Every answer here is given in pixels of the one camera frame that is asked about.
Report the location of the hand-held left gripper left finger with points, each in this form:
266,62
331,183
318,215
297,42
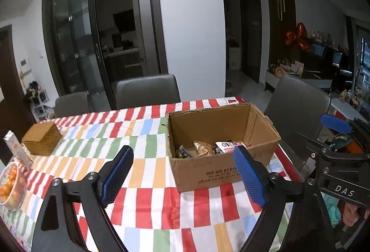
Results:
115,178

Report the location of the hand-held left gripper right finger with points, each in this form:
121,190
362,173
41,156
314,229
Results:
251,179

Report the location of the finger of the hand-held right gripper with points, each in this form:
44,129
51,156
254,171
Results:
310,142
335,123

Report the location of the brown cardboard box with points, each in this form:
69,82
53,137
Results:
208,174

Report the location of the person's right hand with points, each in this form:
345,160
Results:
351,213

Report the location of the teal printed cloth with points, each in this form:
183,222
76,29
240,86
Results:
332,210

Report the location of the white and pink snack packet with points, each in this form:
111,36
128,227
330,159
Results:
228,145

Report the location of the grey dining chair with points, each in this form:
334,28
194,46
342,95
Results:
72,104
297,101
147,93

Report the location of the striped colourful tablecloth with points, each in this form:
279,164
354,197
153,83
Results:
144,139

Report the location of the gold snack packet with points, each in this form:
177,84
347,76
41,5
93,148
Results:
202,148

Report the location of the dark snack packet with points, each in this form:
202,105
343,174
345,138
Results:
185,151

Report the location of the woven wicker box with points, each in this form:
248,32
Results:
42,139

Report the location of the red foil balloon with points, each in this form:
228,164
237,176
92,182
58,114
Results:
297,38

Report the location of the white mesh basket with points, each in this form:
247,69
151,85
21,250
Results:
18,191

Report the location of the white and orange carton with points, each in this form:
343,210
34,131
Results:
17,148

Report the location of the white small shelf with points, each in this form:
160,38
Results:
42,106

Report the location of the pile of oranges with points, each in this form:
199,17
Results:
7,185

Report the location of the dark wardrobe door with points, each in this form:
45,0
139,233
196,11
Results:
280,20

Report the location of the dark plush toy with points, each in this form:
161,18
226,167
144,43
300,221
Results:
32,90

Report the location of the dark room door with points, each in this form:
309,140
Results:
251,35

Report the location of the brown wooden door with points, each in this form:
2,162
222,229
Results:
11,90

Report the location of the dark framed glass sliding door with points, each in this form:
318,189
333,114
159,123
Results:
78,46

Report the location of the black range hood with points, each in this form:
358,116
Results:
124,20

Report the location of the white wall intercom panel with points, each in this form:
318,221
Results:
25,65

